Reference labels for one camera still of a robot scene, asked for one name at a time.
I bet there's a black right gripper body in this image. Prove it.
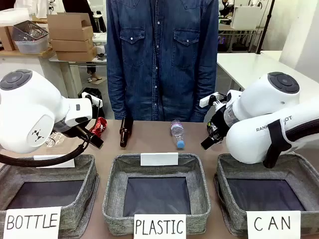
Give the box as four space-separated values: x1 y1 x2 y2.
208 105 229 144

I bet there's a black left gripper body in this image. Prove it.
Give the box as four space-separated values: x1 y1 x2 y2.
53 119 92 141

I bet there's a crushed red can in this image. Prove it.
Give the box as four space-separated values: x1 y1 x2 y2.
89 116 108 139

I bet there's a blue capped water bottle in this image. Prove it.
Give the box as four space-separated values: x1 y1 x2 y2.
170 119 186 150

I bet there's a brown glass bottle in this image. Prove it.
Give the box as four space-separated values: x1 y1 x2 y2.
119 116 134 148

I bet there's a person's left forearm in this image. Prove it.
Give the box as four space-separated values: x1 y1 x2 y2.
190 72 219 123

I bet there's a person's right forearm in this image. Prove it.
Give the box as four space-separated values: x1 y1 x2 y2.
107 72 129 120

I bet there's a grey basket labelled bottle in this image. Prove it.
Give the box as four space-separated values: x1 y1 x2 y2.
0 154 100 239

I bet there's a grey basket labelled plastic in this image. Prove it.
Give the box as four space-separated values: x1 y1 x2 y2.
102 152 212 237

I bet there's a grey basket labelled can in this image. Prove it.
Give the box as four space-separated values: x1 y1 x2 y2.
213 152 319 237

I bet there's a paper label reading can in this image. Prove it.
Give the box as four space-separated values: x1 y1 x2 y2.
246 210 302 239

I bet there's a blank white card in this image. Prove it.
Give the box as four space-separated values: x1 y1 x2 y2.
33 154 76 169
140 152 179 167

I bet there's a black backpack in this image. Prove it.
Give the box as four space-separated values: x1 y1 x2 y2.
78 87 103 118

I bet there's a sandalled foot of bystander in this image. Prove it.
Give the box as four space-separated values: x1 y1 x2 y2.
87 67 103 83

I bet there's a large white table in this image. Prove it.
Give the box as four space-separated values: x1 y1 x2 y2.
216 50 319 92

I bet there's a white desk with boxes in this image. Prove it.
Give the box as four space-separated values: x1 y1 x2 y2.
48 32 108 98

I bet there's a flat cardboard box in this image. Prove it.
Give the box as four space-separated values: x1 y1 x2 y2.
55 46 98 62
50 38 95 53

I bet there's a person in denim shirt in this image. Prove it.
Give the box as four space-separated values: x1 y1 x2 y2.
106 0 219 123

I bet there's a paper label reading plastic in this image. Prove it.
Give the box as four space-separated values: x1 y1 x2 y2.
133 213 187 239

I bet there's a clear plastic crate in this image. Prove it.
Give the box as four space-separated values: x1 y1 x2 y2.
11 20 49 54

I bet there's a paper label reading bottle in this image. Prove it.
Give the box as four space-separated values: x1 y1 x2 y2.
2 206 62 239

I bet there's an open cardboard box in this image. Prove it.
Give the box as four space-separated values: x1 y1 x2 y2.
46 12 94 42

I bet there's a white box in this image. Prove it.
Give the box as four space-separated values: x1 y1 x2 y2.
230 5 262 30

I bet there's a black stand pole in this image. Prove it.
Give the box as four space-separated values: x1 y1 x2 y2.
256 0 277 53

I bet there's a small cardboard box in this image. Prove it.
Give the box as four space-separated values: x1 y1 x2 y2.
0 25 16 52

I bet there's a white foam block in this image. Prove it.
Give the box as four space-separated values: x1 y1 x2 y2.
0 8 31 25

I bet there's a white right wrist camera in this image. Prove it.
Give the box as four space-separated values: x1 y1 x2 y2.
199 92 221 109

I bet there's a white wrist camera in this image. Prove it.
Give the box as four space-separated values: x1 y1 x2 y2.
199 92 221 109
81 91 103 107

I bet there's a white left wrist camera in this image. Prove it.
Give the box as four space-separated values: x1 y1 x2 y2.
81 91 103 107

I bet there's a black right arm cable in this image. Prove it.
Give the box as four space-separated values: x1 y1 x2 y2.
262 119 319 169

